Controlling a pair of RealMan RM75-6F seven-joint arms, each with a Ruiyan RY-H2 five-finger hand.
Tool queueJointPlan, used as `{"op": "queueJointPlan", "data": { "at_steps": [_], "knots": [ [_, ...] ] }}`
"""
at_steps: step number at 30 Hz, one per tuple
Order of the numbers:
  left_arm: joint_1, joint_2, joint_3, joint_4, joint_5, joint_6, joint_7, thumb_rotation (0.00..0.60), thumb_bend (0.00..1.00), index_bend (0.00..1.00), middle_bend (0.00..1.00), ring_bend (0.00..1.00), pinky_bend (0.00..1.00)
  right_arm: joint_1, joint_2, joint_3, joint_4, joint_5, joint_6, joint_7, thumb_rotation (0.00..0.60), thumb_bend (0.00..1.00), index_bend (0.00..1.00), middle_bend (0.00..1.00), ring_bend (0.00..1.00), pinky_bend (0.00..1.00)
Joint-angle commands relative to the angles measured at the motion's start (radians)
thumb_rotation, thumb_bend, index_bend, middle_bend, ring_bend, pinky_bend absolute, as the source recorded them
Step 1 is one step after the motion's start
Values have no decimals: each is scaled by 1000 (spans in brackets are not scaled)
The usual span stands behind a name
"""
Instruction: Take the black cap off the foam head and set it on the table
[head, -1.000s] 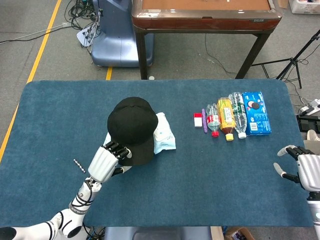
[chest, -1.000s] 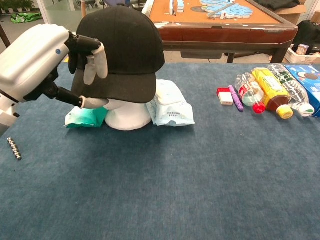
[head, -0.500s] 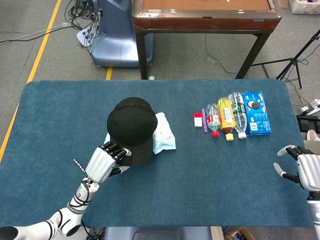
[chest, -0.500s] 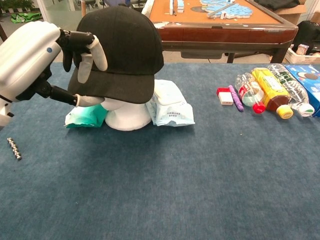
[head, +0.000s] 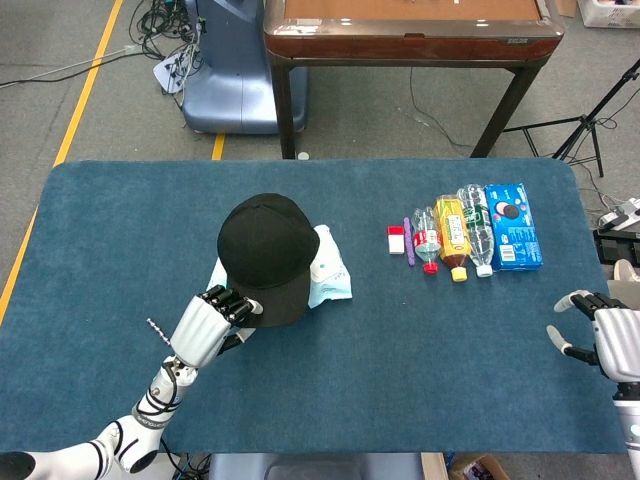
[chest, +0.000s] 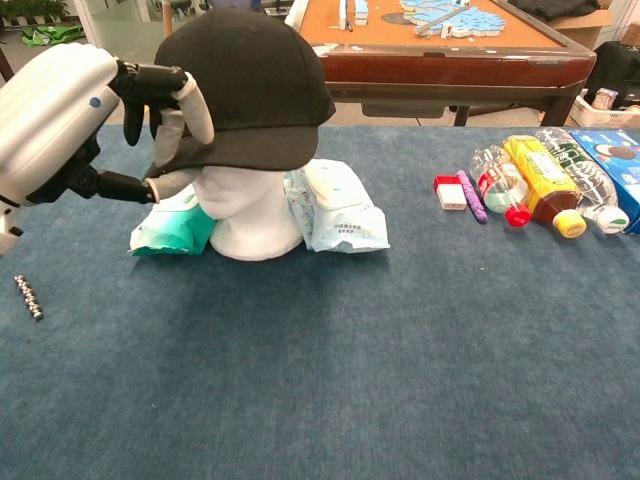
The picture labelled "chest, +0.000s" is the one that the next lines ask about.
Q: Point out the black baseball cap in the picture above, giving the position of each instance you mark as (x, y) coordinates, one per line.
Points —
(250, 85)

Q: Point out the blue felt table cover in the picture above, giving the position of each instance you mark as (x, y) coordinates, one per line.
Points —
(320, 360)

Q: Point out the green wet wipes pack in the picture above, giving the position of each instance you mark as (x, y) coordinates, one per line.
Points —
(170, 230)

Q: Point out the purple stick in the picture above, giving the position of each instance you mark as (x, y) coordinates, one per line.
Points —
(475, 200)

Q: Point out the green potted plants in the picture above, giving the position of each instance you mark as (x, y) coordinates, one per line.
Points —
(30, 10)

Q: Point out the small printed carton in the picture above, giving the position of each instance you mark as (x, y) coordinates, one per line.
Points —
(606, 98)

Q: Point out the blue mahjong tile pile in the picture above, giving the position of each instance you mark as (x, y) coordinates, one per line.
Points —
(465, 20)

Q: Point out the blue cookie box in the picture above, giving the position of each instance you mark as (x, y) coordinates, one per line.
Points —
(617, 160)

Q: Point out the white plastic basket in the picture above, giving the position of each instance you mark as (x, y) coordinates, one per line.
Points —
(605, 117)

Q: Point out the black bag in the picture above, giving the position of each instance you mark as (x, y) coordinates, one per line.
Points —
(617, 65)

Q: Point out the white framed glass partition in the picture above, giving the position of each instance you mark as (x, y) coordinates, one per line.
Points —
(125, 20)

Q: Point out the white foam mannequin head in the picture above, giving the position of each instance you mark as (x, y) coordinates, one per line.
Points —
(250, 215)

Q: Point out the brown mahjong table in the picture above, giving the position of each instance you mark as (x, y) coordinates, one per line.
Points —
(450, 70)

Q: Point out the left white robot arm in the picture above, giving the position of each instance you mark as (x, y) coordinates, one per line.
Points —
(6, 230)

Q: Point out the standing mahjong tile row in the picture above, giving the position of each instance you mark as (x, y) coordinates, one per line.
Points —
(354, 14)

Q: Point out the black cloth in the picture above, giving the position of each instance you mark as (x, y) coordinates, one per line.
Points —
(555, 7)

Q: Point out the brown cardboard box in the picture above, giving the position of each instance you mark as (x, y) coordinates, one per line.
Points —
(585, 32)

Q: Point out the small red white box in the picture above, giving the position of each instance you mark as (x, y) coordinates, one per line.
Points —
(451, 194)

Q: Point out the yellow label tea bottle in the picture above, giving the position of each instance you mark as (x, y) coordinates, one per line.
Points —
(545, 185)

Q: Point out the clear bottle white cap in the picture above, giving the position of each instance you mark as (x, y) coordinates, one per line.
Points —
(590, 185)

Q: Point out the pale blue wet wipes pack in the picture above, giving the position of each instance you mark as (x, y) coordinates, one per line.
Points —
(340, 215)

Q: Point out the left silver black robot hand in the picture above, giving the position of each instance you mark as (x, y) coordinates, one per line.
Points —
(47, 120)

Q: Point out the wooden pole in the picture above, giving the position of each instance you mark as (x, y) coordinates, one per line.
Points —
(168, 15)

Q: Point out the green bag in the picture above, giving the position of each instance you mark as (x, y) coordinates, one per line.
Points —
(50, 35)

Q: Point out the clear bottle red cap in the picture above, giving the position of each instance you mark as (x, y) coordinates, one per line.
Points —
(500, 185)

